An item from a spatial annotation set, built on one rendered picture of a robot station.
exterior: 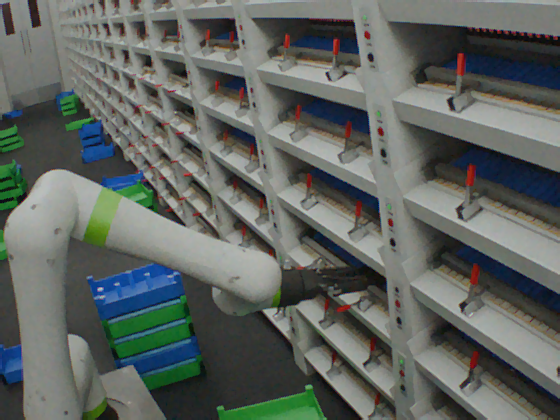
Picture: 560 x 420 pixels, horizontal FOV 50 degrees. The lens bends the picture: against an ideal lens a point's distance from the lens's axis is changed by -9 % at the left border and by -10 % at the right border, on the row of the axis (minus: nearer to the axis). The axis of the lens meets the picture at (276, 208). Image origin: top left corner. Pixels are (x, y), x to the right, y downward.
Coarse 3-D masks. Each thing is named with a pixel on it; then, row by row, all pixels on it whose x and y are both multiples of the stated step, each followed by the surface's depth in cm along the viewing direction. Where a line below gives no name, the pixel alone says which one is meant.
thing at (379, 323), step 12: (300, 228) 195; (312, 228) 197; (288, 240) 195; (300, 240) 194; (288, 252) 195; (300, 252) 192; (300, 264) 187; (336, 300) 171; (348, 300) 162; (360, 312) 156; (372, 312) 154; (372, 324) 150; (384, 324) 140; (384, 336) 146
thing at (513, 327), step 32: (416, 256) 126; (448, 256) 124; (480, 256) 121; (416, 288) 125; (448, 288) 120; (480, 288) 115; (512, 288) 108; (544, 288) 104; (448, 320) 118; (480, 320) 108; (512, 320) 104; (544, 320) 99; (512, 352) 98; (544, 352) 95; (544, 384) 93
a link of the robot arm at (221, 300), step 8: (216, 296) 140; (224, 296) 137; (216, 304) 142; (224, 304) 139; (232, 304) 136; (264, 304) 142; (272, 304) 143; (224, 312) 142; (232, 312) 140; (240, 312) 139; (248, 312) 141
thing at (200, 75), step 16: (176, 0) 236; (192, 32) 236; (192, 64) 240; (192, 80) 244; (208, 80) 244; (192, 96) 251; (208, 128) 249; (208, 160) 254; (224, 208) 261; (224, 240) 267
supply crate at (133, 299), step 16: (144, 272) 225; (160, 272) 228; (96, 288) 220; (112, 288) 222; (128, 288) 222; (144, 288) 220; (160, 288) 208; (176, 288) 210; (96, 304) 201; (112, 304) 203; (128, 304) 205; (144, 304) 207
